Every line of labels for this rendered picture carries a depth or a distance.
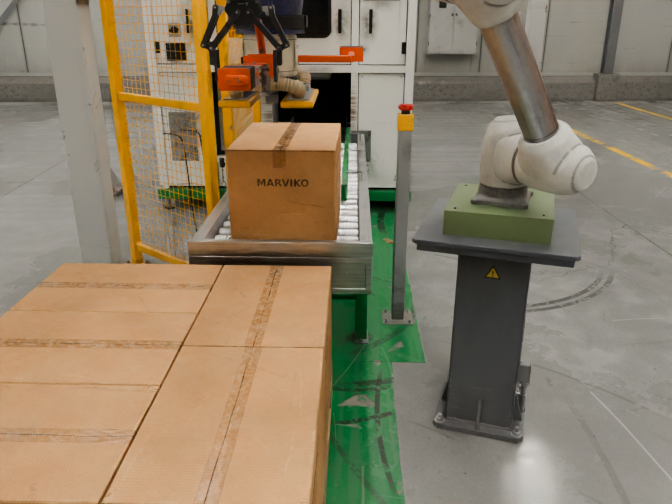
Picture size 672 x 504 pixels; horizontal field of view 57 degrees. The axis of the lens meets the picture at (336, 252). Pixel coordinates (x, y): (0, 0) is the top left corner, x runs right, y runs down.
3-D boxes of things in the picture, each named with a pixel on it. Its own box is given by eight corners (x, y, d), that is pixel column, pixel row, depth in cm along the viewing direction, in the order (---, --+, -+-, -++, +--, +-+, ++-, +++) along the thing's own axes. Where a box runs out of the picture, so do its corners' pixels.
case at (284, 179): (256, 207, 295) (252, 122, 281) (340, 208, 294) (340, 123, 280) (231, 252, 239) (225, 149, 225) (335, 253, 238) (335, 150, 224)
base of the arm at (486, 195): (534, 190, 214) (536, 175, 212) (527, 209, 195) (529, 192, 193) (480, 186, 221) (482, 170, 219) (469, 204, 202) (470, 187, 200)
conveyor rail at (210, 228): (268, 159, 459) (267, 133, 452) (275, 159, 459) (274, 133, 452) (192, 287, 243) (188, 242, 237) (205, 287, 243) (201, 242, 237)
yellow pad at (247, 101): (237, 94, 221) (236, 79, 219) (265, 94, 221) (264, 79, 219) (218, 107, 189) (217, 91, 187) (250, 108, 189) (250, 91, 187)
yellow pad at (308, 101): (290, 94, 220) (290, 79, 219) (318, 94, 220) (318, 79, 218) (280, 108, 189) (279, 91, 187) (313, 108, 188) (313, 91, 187)
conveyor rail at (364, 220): (357, 159, 457) (357, 133, 451) (363, 159, 457) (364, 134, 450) (358, 289, 242) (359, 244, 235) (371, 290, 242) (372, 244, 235)
